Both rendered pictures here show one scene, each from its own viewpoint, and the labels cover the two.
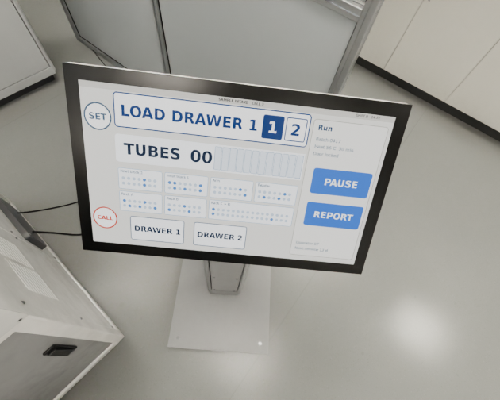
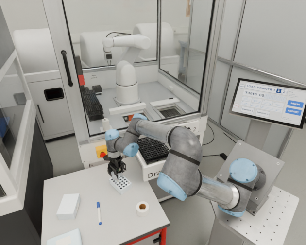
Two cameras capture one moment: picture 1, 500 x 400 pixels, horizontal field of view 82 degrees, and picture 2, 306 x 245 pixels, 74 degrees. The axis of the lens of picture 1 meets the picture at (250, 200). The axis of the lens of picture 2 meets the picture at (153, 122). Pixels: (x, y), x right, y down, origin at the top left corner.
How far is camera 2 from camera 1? 1.46 m
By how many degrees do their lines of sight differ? 37
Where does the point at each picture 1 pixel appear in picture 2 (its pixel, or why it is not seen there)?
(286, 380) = not seen: hidden behind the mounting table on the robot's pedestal
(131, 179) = (245, 98)
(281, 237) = (279, 115)
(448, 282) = not seen: outside the picture
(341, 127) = (295, 92)
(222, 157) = (266, 96)
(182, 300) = not seen: hidden behind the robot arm
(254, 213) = (272, 108)
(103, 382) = (183, 202)
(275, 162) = (279, 97)
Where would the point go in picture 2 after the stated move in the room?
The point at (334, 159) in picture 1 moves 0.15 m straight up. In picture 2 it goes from (293, 98) to (301, 78)
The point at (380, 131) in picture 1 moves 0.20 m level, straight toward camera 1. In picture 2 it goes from (304, 93) to (288, 98)
